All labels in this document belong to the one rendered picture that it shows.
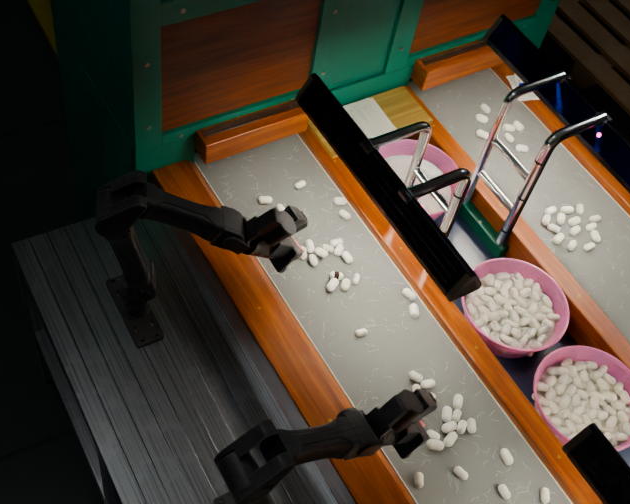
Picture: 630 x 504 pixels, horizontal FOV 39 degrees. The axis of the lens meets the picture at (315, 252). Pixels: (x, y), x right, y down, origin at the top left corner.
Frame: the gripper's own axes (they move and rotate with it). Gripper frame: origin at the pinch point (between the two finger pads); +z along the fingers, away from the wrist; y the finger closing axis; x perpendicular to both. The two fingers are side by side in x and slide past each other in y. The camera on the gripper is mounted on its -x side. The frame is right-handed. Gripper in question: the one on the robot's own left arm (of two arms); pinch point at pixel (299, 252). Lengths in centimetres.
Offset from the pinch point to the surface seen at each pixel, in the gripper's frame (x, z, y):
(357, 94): -26, 34, 41
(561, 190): -45, 65, -8
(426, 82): -40, 47, 35
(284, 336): 12.0, -6.3, -16.0
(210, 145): 0.6, -7.1, 35.2
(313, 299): 6.1, 4.6, -9.0
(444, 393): -3.0, 15.3, -43.7
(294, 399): 15.8, -10.8, -30.6
